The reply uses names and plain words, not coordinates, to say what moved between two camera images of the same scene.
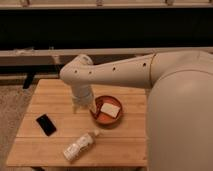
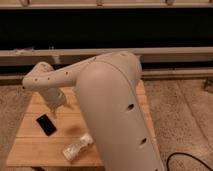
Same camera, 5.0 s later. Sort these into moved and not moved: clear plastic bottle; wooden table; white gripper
Moved: white gripper
Not moved: wooden table; clear plastic bottle
